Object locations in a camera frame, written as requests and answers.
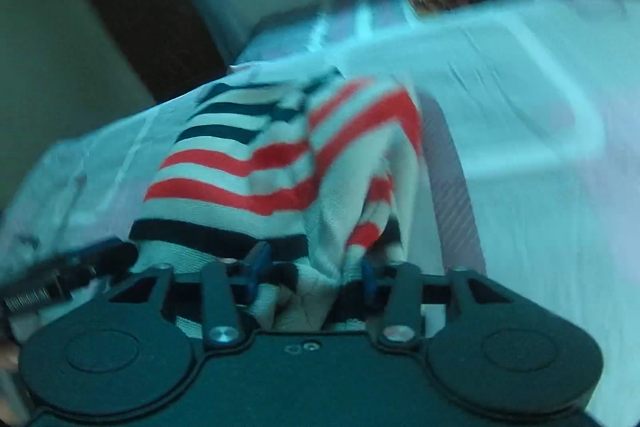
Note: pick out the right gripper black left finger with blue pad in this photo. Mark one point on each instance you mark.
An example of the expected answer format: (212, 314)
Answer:
(122, 352)

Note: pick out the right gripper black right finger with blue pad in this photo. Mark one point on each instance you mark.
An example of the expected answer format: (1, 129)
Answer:
(486, 348)

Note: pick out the striped knit dinosaur sweater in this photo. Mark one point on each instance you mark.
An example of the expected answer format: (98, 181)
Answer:
(324, 170)

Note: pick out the person's hand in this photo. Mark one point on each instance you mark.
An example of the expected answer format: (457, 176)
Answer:
(9, 355)

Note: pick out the white patterned bed sheet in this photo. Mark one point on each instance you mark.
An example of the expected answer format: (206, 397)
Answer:
(541, 100)

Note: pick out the striped folded blanket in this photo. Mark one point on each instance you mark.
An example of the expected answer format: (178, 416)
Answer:
(325, 23)

